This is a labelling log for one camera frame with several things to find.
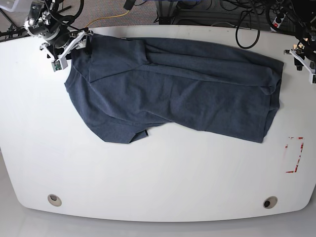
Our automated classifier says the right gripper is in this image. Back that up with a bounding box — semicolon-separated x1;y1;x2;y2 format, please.
39;28;94;59

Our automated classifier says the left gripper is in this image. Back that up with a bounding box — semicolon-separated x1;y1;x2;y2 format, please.
283;41;316;71

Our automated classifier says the blue T-shirt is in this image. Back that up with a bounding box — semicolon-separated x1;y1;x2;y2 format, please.
65;35;283;144

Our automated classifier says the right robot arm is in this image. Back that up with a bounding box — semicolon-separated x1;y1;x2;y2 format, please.
24;0;93;61

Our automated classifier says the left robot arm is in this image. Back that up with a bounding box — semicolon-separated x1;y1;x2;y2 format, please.
232;0;316;76

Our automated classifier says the white power strip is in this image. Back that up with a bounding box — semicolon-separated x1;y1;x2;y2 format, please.
272;12;286;29

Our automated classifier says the red tape rectangle marking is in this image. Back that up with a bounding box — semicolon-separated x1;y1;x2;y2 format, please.
283;137;304;173

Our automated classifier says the yellow cable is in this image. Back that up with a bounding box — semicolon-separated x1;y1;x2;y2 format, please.
85;8;130;28

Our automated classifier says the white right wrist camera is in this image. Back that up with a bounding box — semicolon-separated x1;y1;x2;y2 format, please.
51;58;68;72

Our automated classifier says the right table cable grommet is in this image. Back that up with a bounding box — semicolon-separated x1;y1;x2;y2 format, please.
263;196;278;209

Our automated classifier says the table cable grommet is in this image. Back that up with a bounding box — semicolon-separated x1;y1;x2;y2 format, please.
47;194;62;207
263;196;278;209

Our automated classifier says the left table cable grommet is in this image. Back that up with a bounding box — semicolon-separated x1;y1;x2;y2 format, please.
47;194;62;207

